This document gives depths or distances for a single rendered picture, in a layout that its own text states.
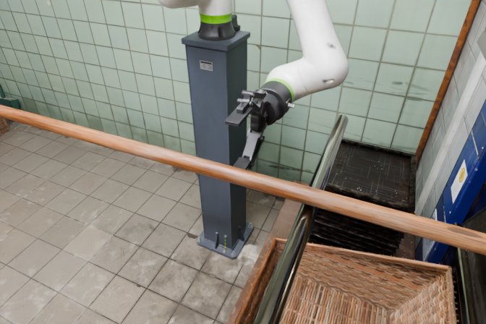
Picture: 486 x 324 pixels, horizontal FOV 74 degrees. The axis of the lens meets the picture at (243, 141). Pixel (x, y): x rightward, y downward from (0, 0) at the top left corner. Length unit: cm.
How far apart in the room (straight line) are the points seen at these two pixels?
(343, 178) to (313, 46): 44
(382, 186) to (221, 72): 71
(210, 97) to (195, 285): 100
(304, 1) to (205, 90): 64
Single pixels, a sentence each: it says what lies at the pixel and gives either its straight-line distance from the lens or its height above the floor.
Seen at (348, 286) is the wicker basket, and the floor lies 62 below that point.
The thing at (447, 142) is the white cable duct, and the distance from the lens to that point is 141.
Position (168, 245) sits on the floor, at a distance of 205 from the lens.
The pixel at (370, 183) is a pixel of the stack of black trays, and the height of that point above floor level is 90.
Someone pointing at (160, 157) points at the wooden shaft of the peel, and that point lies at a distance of 65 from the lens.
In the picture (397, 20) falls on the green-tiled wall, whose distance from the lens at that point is 168.
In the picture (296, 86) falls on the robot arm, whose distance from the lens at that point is 89.
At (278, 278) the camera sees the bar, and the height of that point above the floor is 117.
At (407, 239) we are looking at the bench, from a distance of 143.
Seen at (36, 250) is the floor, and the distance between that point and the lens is 232.
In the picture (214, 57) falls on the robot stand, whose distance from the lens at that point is 129.
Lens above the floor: 158
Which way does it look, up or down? 34 degrees down
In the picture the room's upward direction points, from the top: straight up
